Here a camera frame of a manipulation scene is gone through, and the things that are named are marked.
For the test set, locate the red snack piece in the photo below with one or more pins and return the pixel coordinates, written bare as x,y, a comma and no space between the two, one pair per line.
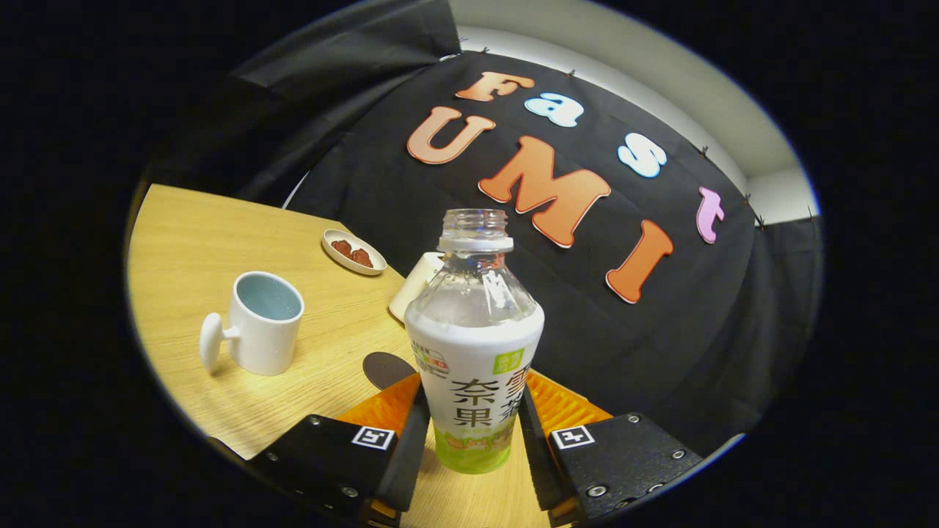
341,248
362,257

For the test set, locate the dark brown round coaster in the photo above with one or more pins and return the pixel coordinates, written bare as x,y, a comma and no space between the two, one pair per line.
381,369

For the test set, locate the clear juice bottle green label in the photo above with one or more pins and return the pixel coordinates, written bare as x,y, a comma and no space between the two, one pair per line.
473,367

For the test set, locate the wooden table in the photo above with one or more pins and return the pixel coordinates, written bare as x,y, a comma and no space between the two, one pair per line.
191,235

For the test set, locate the white cup blue inside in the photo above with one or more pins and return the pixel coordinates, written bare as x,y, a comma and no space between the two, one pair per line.
257,341

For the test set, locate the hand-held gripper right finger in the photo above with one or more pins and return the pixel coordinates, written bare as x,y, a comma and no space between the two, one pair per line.
535,462

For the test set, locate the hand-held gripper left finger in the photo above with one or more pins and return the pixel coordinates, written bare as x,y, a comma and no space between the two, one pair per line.
407,455

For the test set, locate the white oval dish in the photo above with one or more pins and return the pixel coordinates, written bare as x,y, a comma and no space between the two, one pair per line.
367,265

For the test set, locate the black backdrop cloth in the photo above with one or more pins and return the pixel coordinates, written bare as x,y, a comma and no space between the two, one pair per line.
660,352

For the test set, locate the cream toaster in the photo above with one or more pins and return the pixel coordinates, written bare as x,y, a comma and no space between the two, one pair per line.
412,290

